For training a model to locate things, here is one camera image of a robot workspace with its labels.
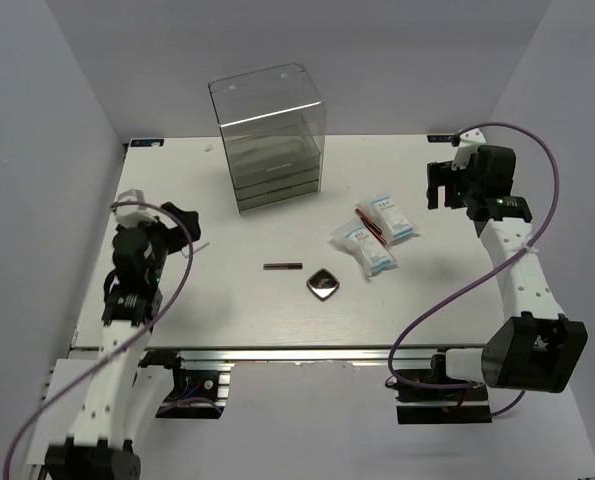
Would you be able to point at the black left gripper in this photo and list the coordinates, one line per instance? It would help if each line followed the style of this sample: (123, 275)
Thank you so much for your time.
(178, 234)

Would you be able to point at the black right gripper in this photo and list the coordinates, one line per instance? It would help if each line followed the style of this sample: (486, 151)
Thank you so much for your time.
(441, 174)

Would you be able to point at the cotton pad packet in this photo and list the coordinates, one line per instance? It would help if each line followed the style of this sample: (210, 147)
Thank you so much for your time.
(385, 213)
(356, 238)

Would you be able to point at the red black lipstick pen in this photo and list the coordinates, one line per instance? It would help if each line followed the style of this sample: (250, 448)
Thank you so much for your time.
(371, 226)

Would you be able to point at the clear acrylic drawer organizer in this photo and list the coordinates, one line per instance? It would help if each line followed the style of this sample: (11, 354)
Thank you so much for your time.
(272, 123)

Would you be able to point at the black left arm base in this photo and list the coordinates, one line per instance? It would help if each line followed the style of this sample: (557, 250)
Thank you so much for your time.
(200, 383)

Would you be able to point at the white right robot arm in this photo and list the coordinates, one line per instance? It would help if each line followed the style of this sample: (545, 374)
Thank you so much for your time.
(537, 347)

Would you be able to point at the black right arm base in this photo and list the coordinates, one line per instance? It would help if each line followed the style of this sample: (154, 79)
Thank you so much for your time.
(417, 406)

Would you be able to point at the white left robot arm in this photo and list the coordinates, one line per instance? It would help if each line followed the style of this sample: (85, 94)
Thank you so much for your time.
(125, 392)

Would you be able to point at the white card with yellow mark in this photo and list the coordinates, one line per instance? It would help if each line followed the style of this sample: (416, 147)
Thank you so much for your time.
(193, 248)

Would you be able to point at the blue label right corner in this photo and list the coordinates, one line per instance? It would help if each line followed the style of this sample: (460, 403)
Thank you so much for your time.
(439, 138)

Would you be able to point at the blue label corner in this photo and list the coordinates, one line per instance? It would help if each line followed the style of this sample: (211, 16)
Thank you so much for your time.
(439, 138)
(146, 143)

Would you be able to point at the blue label left corner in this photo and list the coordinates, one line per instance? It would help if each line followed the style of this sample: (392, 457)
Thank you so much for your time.
(146, 143)

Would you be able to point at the dark lip gloss tube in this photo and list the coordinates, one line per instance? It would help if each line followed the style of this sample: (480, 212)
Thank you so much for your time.
(281, 266)

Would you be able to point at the black square compact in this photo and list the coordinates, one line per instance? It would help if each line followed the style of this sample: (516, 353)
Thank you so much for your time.
(323, 284)

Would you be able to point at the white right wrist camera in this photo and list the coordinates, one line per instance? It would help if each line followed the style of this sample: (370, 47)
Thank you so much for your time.
(466, 145)

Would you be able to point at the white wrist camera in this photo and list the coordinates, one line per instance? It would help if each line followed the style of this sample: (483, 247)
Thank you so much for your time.
(131, 212)
(466, 145)

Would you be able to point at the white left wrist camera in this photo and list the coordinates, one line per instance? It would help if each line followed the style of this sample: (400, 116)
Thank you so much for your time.
(131, 212)

